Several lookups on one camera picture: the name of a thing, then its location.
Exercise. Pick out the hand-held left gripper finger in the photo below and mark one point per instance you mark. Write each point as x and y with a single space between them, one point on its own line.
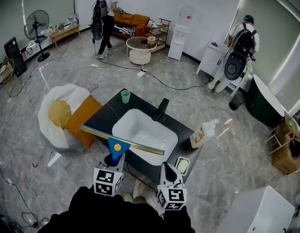
102 161
121 161

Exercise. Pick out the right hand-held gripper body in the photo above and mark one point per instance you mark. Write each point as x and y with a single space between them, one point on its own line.
172 196

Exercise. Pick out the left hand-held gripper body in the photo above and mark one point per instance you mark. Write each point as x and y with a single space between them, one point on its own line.
105 182

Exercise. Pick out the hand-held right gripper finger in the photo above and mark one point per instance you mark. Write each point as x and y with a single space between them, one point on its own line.
164 173
175 176

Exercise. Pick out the blue and gold squeegee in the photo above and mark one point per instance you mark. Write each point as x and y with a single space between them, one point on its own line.
117 147

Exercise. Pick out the person's right forearm black sleeve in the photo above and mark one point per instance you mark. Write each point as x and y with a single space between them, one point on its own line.
177 221

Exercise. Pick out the person's left forearm black sleeve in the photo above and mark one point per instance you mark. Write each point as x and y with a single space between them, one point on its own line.
91 205

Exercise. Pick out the white soap dish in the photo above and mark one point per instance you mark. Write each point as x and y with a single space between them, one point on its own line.
182 165

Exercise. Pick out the person's white shoe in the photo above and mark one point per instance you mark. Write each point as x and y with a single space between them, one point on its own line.
128 198
143 190

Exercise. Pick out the white sink basin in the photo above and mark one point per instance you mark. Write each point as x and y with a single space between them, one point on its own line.
140 127

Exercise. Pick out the person's black clothing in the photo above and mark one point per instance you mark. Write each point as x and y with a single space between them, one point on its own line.
130 218

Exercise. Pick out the black vanity cabinet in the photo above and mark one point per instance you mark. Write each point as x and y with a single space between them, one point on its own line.
103 115

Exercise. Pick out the white bottle orange label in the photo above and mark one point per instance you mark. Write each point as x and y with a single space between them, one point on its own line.
200 135

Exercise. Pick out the orange cushion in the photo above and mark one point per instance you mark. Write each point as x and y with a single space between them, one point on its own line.
84 115

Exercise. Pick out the black faucet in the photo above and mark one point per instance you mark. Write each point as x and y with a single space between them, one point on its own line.
162 109

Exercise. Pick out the green cup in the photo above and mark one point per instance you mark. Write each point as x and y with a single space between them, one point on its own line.
125 96

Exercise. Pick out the clear toothbrush holder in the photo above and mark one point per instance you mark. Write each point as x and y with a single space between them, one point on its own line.
222 127

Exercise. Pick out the white and yellow bean bag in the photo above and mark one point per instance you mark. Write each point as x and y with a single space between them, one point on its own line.
49 98

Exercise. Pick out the black trash bin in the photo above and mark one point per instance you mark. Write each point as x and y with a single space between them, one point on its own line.
236 102

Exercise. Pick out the round white coffee table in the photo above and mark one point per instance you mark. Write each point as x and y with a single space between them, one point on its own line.
140 56

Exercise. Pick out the wooden rack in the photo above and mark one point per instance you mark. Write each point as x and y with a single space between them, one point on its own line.
275 136

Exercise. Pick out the cardboard box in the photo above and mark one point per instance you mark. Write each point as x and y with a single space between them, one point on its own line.
283 154

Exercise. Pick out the dark green bathtub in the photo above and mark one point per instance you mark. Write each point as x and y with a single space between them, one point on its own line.
258 101

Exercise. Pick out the wooden spool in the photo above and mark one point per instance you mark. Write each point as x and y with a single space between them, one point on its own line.
151 41

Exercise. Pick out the white cabinet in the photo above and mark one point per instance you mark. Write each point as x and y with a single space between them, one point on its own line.
211 57

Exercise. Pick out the striped black and white cloth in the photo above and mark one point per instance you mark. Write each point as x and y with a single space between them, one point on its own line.
124 30

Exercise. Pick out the white water dispenser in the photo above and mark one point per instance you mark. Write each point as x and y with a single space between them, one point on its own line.
180 40

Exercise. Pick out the wooden bench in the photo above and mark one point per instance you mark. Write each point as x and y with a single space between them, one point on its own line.
65 31

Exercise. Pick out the black tower case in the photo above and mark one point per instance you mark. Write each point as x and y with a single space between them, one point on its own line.
15 56

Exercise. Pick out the orange sofa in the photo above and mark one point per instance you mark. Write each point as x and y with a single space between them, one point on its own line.
140 21

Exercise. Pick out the clutter of items on bench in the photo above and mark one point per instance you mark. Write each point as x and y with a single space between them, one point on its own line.
67 23

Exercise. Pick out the black standing fan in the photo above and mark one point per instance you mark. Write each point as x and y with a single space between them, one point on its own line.
37 24

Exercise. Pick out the gold frame shelf cart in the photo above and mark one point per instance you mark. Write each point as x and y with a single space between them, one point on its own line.
162 33

